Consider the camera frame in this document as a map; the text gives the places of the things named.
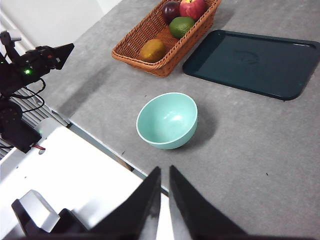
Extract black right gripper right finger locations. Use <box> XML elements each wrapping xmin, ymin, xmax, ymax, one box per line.
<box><xmin>168</xmin><ymin>164</ymin><xmax>320</xmax><ymax>240</ymax></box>

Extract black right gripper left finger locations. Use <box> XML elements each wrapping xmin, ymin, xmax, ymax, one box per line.
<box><xmin>84</xmin><ymin>166</ymin><xmax>162</xmax><ymax>240</ymax></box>

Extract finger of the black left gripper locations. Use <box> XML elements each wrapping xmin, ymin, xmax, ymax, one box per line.
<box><xmin>53</xmin><ymin>42</ymin><xmax>75</xmax><ymax>71</ymax></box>

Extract brown kiwifruit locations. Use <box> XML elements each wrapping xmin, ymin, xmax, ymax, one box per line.
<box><xmin>139</xmin><ymin>38</ymin><xmax>167</xmax><ymax>63</ymax></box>

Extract teal ceramic bowl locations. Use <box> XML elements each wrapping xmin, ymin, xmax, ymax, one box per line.
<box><xmin>135</xmin><ymin>92</ymin><xmax>199</xmax><ymax>151</ymax></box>

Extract brown wicker basket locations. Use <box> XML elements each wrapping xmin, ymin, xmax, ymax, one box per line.
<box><xmin>111</xmin><ymin>0</ymin><xmax>222</xmax><ymax>78</ymax></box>

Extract dark purple round fruit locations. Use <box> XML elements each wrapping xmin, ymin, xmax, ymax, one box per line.
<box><xmin>161</xmin><ymin>1</ymin><xmax>181</xmax><ymax>25</ymax></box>

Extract green avocado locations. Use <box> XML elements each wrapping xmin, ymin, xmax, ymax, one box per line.
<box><xmin>169</xmin><ymin>16</ymin><xmax>196</xmax><ymax>40</ymax></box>

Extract red apple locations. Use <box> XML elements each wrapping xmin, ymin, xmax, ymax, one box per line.
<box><xmin>179</xmin><ymin>0</ymin><xmax>208</xmax><ymax>21</ymax></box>

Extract black rectangular tray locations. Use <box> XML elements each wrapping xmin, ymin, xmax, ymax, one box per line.
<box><xmin>182</xmin><ymin>29</ymin><xmax>320</xmax><ymax>102</ymax></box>

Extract thin black cable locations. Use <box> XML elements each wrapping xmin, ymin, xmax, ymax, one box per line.
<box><xmin>9</xmin><ymin>77</ymin><xmax>47</xmax><ymax>114</ymax></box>

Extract pale grey left wrist camera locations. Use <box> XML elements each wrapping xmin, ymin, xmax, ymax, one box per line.
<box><xmin>0</xmin><ymin>30</ymin><xmax>23</xmax><ymax>46</ymax></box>

